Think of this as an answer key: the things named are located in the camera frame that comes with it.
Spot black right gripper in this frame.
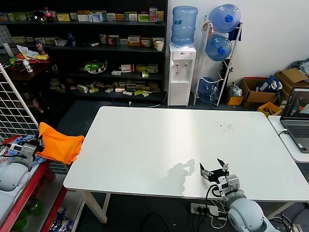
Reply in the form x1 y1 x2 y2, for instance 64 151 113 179
199 158 230 183

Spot black rounded robot base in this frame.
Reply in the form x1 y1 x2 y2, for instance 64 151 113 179
139 212 169 232

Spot white power strip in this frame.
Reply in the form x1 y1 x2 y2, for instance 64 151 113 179
190 203 218 217

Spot pink bottle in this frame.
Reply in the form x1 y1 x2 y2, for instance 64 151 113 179
35 40 45 56

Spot blue white medicine box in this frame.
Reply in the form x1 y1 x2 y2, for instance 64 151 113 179
88 13 103 23

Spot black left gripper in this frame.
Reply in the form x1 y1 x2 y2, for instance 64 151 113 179
33 136 45 153

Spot yellow plastic crate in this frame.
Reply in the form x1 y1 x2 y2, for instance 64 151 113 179
257 101 283 118

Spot large open cardboard box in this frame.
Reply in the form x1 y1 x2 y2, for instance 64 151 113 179
240 77 278 104

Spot tall pink box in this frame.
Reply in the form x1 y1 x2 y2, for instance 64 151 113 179
149 7 158 23

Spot scattered dark crumbs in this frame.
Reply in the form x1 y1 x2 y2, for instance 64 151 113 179
215 121 234 133

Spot pile of grey clothes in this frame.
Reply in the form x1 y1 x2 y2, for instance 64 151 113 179
289 58 309 75

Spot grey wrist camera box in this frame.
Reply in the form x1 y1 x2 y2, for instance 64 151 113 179
11 142 36 159
217 174 241 194

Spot white water dispenser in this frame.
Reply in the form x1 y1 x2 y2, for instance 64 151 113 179
168 43 197 107

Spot wide green medicine box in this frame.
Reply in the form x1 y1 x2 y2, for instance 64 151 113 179
13 12 33 22

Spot blue water jug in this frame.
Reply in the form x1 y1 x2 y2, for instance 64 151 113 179
208 3 241 34
198 77 220 104
170 6 198 46
205 34 233 62

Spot white dispenser power cord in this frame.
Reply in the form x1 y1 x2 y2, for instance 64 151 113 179
128 90 169 109

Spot shiny black helmet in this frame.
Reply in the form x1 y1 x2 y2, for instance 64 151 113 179
32 11 46 24

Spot blue patterned bag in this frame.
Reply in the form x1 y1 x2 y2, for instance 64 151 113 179
49 206 74 232

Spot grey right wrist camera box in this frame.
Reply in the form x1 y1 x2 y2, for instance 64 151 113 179
217 174 241 194

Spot dark wooden table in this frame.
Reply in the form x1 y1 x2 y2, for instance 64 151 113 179
0 54 73 129

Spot green plastic bottle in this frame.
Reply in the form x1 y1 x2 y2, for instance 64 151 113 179
26 199 45 217

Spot orange t-shirt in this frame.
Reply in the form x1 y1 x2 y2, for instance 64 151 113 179
36 122 85 165

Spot light blue crumpled cloth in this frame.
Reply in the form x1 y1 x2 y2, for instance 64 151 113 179
4 135 48 166

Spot white table leg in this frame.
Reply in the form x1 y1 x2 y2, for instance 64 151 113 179
77 190 112 224
265 202 298 220

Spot white plastic bottle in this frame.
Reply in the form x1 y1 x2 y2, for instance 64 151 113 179
22 59 33 73

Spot red framed cart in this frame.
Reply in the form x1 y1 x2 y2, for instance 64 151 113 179
0 158 69 232

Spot blue bottle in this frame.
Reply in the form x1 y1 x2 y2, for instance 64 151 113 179
66 30 77 48

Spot white side table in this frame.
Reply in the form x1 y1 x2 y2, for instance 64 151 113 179
267 115 309 163

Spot cardboard box with flaps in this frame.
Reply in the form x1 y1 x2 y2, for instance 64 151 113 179
275 68 309 89

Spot cola bottle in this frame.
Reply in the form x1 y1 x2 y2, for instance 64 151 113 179
43 7 54 24

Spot white metal jug rack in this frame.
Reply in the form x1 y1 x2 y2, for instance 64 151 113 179
193 15 244 107

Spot blue shopping bag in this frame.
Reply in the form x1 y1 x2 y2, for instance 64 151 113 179
257 75 283 92

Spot white cylinder container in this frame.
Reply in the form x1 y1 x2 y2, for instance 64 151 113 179
2 43 14 58

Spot black shelf unit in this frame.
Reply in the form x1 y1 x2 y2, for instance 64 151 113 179
0 0 168 102

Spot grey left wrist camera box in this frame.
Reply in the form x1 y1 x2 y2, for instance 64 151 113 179
11 142 36 159

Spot dark blue hanging cloth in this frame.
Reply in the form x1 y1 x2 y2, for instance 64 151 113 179
228 21 243 42

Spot bowl of green fruit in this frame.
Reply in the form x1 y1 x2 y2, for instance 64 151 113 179
79 59 108 74

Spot yellow snack bag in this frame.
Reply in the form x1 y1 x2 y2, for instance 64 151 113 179
16 45 49 61

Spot grey laptop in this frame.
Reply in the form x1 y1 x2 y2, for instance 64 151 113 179
280 87 309 154

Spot white wire grid panel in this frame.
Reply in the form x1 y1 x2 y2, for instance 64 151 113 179
0 62 70 174

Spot clear plastic bag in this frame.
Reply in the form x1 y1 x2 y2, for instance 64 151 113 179
228 83 243 97

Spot small yellow bin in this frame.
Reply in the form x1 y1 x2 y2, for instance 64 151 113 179
226 95 244 106

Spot pink rag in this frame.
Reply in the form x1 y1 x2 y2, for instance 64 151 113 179
202 21 215 36

